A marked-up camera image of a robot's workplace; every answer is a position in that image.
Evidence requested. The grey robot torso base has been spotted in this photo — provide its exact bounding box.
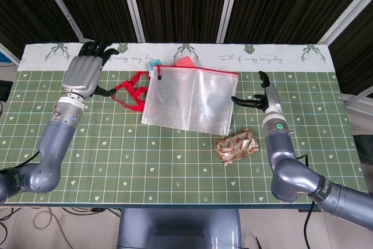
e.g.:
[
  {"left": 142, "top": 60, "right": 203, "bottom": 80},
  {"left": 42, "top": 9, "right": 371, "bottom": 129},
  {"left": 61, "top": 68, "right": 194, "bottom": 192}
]
[{"left": 116, "top": 208, "right": 242, "bottom": 249}]

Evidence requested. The red webbing strap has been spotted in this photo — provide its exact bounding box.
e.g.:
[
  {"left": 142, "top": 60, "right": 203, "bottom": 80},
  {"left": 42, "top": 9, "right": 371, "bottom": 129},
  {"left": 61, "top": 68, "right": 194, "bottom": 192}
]
[{"left": 110, "top": 71, "right": 150, "bottom": 113}]

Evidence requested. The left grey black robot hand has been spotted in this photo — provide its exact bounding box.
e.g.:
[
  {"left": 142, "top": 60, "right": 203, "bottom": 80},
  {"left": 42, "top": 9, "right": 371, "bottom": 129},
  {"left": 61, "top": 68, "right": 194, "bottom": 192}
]
[{"left": 62, "top": 41, "right": 120, "bottom": 100}]

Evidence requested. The dark grey chair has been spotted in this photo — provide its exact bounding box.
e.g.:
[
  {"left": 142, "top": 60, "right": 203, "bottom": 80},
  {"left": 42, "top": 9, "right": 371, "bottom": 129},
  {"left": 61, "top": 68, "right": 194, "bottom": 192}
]
[{"left": 345, "top": 96, "right": 373, "bottom": 161}]

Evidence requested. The green grid tablecloth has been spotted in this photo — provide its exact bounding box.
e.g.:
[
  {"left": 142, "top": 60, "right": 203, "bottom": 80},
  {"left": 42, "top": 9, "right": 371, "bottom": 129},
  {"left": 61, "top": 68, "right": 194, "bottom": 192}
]
[{"left": 0, "top": 42, "right": 372, "bottom": 205}]

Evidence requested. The gold foil snack packet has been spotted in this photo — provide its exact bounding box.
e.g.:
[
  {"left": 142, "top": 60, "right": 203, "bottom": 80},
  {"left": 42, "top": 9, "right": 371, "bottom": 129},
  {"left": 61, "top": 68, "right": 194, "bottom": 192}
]
[{"left": 214, "top": 127, "right": 260, "bottom": 167}]

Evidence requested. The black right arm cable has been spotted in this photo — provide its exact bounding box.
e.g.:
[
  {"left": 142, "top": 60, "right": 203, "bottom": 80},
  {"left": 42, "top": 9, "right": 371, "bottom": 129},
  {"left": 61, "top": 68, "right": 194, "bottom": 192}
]
[{"left": 294, "top": 154, "right": 317, "bottom": 249}]

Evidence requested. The tan floor cable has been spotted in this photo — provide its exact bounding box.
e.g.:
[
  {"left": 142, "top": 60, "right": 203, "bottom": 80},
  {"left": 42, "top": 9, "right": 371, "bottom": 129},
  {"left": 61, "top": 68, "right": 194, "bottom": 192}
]
[{"left": 33, "top": 208, "right": 74, "bottom": 249}]

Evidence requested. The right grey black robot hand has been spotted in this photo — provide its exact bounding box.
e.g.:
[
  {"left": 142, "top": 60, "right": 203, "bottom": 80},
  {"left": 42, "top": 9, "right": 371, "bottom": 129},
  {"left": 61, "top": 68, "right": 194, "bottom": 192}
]
[{"left": 231, "top": 71, "right": 283, "bottom": 115}]

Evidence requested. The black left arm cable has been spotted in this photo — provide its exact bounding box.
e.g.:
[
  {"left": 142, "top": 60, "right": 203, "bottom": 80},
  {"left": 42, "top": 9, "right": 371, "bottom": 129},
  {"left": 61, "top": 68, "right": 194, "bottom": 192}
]
[{"left": 16, "top": 150, "right": 41, "bottom": 170}]

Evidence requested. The black cable with yellow plug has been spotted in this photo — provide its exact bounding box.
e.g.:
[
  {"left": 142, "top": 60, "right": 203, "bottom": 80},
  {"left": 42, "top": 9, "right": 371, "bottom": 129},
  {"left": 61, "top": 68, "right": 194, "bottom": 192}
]
[{"left": 62, "top": 206, "right": 122, "bottom": 215}]

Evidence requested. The white partition post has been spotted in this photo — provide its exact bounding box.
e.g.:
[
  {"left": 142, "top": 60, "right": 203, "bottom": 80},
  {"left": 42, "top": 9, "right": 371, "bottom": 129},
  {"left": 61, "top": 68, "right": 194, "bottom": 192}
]
[
  {"left": 118, "top": 0, "right": 146, "bottom": 43},
  {"left": 317, "top": 0, "right": 373, "bottom": 46},
  {"left": 36, "top": 0, "right": 86, "bottom": 42},
  {"left": 216, "top": 0, "right": 242, "bottom": 43}
]

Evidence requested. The blue cookie box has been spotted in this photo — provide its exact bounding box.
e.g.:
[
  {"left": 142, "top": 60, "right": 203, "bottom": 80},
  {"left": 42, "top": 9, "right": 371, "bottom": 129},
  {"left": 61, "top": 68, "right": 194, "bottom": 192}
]
[{"left": 146, "top": 58, "right": 161, "bottom": 72}]

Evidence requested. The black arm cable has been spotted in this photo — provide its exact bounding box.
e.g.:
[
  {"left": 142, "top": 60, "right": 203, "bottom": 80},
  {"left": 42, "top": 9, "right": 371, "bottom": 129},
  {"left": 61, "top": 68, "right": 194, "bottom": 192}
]
[
  {"left": 16, "top": 150, "right": 41, "bottom": 170},
  {"left": 294, "top": 154, "right": 317, "bottom": 249}
]

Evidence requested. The red foam cube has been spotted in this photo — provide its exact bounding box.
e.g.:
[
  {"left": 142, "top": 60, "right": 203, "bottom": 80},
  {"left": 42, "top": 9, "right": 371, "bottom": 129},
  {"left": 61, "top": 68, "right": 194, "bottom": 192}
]
[{"left": 174, "top": 55, "right": 195, "bottom": 68}]

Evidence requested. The clear zipper pouch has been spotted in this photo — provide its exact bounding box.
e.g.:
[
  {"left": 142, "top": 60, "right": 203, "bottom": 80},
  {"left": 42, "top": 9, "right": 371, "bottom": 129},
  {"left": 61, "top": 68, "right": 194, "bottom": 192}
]
[{"left": 140, "top": 64, "right": 239, "bottom": 138}]

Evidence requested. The black box device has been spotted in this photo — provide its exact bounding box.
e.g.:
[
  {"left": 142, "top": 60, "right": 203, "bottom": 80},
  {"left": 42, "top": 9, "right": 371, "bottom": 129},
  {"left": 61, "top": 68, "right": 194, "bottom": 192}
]
[{"left": 0, "top": 81, "right": 14, "bottom": 101}]

